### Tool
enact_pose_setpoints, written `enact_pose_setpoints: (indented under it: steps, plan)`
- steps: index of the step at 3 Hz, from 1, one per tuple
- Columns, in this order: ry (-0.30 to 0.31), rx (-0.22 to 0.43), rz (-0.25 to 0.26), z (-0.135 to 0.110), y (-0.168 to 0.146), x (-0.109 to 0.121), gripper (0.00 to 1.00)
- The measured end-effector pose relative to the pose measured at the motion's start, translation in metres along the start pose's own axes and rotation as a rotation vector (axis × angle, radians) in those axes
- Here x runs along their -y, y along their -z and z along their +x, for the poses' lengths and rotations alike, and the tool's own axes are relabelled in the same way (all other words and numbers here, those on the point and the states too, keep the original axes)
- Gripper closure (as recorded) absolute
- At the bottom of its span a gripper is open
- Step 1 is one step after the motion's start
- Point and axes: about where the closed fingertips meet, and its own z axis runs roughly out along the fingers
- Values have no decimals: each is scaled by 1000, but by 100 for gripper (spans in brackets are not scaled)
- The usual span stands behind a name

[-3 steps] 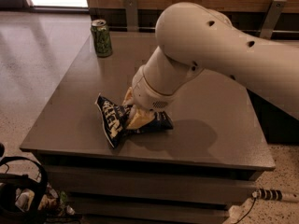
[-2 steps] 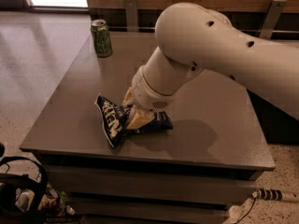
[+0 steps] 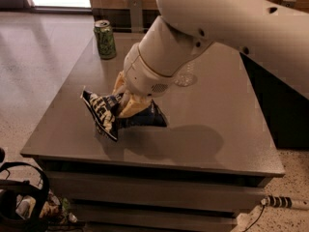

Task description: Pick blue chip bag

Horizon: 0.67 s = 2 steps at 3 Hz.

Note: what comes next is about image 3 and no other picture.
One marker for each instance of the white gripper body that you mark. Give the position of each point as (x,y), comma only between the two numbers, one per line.
(141,75)

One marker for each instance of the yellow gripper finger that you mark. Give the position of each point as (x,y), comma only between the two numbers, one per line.
(120,85)
(131,104)

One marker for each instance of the blue chip bag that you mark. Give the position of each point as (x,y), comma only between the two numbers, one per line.
(103,110)

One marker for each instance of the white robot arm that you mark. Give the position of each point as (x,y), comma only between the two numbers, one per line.
(274,36)

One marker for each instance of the green soda can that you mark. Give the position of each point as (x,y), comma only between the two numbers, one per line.
(105,39)

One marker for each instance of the clear plastic water bottle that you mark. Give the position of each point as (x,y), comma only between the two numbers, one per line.
(185,76)

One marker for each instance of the grey drawer cabinet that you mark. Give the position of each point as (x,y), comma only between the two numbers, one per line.
(209,164)

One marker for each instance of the black basket with snacks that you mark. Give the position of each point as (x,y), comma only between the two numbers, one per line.
(26,208)

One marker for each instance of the striped power strip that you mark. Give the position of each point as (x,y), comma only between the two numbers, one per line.
(285,202)

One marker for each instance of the left metal wall bracket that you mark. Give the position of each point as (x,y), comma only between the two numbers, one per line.
(136,15)

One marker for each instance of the metal wall bracket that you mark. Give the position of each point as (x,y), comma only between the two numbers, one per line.
(287,3)
(136,15)

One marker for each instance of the right metal wall bracket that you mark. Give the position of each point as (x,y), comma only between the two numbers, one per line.
(287,3)

